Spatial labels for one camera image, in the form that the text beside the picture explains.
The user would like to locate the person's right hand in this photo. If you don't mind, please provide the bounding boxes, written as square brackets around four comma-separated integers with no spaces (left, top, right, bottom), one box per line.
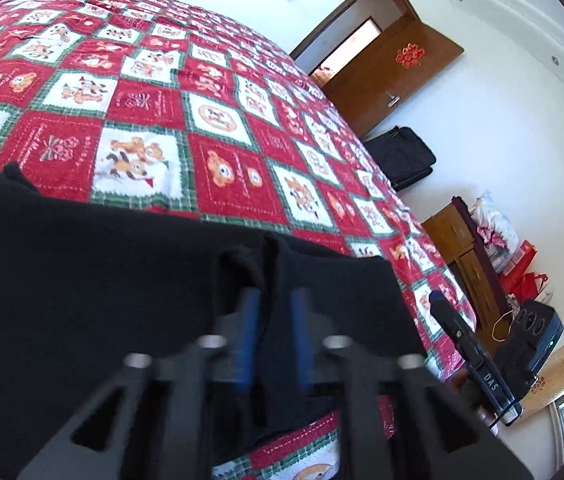
[449,367,501,437]

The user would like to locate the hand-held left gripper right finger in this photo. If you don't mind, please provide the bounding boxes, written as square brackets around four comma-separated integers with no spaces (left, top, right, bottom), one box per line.
[289,287,535,480]

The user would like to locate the red paper door decoration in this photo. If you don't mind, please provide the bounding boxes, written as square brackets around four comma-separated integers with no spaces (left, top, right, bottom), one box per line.
[396,44,425,68]

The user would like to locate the white plastic bag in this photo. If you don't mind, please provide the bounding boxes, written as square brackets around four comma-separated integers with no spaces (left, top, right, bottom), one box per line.
[472,191,520,261]

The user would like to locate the brown door frame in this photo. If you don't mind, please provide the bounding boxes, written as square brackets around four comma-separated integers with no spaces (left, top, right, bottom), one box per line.
[289,0,420,68]

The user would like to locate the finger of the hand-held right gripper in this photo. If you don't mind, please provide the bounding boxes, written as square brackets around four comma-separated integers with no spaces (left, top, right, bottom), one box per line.
[428,290,477,353]

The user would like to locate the red bag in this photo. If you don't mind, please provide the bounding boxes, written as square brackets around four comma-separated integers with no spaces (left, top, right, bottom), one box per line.
[499,240,552,306]

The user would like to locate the black pants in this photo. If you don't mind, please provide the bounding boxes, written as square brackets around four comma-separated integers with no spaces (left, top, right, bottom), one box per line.
[0,161,430,480]

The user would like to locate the brown wooden cabinet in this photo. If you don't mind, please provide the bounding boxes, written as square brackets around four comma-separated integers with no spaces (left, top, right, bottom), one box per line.
[422,196,512,356]

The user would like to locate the red checkered printed quilt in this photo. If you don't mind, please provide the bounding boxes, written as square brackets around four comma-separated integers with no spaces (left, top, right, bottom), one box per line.
[0,0,477,480]

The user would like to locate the black folding chair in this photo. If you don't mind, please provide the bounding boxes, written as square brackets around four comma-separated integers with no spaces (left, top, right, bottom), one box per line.
[363,126,437,192]

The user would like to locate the brown wooden door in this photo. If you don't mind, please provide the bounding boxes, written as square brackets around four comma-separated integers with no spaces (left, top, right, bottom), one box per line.
[322,21,465,141]

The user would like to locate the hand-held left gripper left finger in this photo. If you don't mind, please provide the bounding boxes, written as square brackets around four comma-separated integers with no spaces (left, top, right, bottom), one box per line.
[14,287,263,480]

